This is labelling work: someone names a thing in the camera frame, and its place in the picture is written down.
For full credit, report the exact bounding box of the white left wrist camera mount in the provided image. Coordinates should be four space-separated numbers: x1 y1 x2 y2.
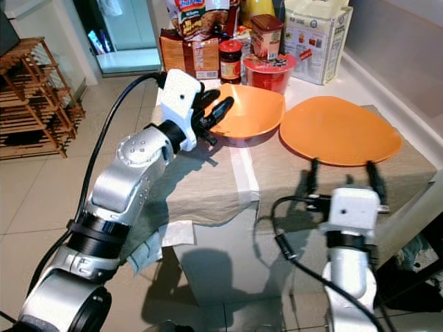
158 68 206 150

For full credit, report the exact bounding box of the white tape strip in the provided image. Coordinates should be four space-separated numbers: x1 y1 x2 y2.
230 145 265 201

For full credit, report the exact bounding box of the brown food box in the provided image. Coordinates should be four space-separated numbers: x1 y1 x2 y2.
159 31 220 79

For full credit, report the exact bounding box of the red-lidded sauce jar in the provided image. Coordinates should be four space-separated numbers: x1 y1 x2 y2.
218 39 244 84

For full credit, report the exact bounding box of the orange plastic plate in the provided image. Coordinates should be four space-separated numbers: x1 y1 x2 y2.
278 95 404 167

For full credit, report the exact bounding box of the black screen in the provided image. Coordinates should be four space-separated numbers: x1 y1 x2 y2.
0 7 20 56

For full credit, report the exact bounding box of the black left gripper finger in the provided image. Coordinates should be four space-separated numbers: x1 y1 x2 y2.
197 87 222 113
204 96 235 131

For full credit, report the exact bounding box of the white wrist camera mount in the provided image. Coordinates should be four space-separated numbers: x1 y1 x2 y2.
158 68 206 150
320 186 383 237

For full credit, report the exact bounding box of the red and blue snack bag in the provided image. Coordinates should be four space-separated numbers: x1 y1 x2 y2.
166 0 239 41

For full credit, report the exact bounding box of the yellow bottle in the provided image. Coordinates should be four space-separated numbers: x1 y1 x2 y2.
242 0 275 27

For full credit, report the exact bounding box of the glass door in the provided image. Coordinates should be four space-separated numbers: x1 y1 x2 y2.
73 0 146 77

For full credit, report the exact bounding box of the brown canister with red lid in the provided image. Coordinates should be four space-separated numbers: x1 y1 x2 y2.
250 14 284 60

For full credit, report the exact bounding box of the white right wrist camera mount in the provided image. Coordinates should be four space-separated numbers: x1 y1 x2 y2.
320 186 383 237

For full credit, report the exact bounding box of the red instant noodle bowl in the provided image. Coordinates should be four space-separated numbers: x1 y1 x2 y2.
242 53 297 95

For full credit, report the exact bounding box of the grey table cloth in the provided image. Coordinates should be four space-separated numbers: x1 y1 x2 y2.
132 104 437 236

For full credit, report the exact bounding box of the wooden slatted rack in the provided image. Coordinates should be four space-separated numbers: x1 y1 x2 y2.
0 37 86 161

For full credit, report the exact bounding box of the white paper sheet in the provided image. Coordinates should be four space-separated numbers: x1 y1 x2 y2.
158 220 196 248

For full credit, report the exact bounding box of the orange plastic bowl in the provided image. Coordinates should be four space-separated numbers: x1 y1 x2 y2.
210 82 287 144

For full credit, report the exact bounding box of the white printed rice bag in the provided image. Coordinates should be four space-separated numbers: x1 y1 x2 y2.
282 0 355 86

